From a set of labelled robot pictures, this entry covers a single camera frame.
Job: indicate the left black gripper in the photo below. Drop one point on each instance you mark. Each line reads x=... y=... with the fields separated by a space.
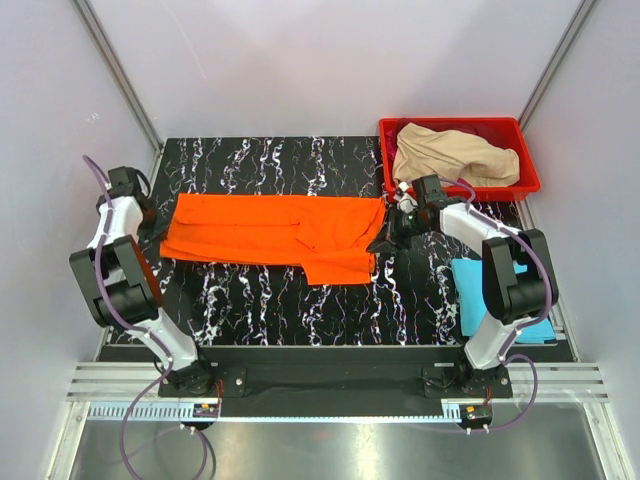
x=147 y=236

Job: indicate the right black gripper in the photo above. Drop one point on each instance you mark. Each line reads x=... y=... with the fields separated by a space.
x=390 y=235

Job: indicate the orange t shirt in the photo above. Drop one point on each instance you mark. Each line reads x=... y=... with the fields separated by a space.
x=327 y=237

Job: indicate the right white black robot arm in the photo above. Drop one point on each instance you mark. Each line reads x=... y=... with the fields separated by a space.
x=518 y=281

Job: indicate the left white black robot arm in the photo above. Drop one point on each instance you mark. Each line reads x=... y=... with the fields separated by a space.
x=119 y=287

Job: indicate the beige t shirt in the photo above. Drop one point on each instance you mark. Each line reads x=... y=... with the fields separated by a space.
x=453 y=155

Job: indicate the folded light blue t shirt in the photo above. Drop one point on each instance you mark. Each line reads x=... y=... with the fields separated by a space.
x=467 y=274

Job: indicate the red plastic bin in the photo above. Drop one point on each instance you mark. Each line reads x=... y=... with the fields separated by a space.
x=503 y=132

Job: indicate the aluminium frame rail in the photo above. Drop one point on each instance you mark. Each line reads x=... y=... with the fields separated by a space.
x=555 y=382

